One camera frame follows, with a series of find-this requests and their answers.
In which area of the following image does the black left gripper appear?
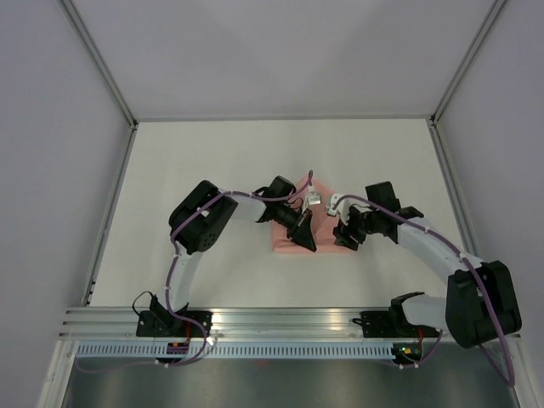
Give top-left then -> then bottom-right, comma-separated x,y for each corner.
274,203 -> 315,253

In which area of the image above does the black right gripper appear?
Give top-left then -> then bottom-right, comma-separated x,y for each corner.
332,205 -> 380,252

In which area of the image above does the pink cloth napkin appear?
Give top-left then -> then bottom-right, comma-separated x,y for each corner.
271,177 -> 349,255

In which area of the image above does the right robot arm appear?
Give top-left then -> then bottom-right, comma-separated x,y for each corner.
326,182 -> 522,349

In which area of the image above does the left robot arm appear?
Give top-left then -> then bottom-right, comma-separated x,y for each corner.
150,172 -> 317,337

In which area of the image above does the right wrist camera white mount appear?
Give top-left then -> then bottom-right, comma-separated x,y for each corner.
326,193 -> 352,224

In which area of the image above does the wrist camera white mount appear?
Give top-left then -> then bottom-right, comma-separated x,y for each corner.
326,193 -> 352,224
303,190 -> 321,212

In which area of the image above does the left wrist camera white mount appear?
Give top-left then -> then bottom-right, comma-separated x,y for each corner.
303,190 -> 321,212

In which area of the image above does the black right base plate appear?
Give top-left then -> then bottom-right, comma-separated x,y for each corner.
352,310 -> 439,340

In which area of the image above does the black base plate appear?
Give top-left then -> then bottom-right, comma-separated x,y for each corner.
352,310 -> 439,340
136,310 -> 213,338

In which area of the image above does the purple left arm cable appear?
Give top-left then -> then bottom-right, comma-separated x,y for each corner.
76,169 -> 315,375

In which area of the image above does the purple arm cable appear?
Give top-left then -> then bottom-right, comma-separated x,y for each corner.
76,169 -> 315,375
335,194 -> 516,388

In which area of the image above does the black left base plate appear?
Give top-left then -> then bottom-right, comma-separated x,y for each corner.
136,310 -> 213,338

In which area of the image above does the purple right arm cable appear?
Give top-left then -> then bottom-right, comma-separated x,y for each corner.
335,194 -> 516,388

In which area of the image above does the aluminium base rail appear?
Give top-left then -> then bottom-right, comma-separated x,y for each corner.
59,306 -> 522,341

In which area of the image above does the white slotted cable duct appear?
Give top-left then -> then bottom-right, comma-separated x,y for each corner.
76,341 -> 394,360

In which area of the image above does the right aluminium frame post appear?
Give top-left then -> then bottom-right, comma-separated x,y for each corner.
428,0 -> 509,127

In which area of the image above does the aluminium frame post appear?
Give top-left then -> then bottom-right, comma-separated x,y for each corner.
428,0 -> 509,127
59,0 -> 139,128

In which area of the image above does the left aluminium frame post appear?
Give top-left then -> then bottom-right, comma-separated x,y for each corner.
59,0 -> 139,128

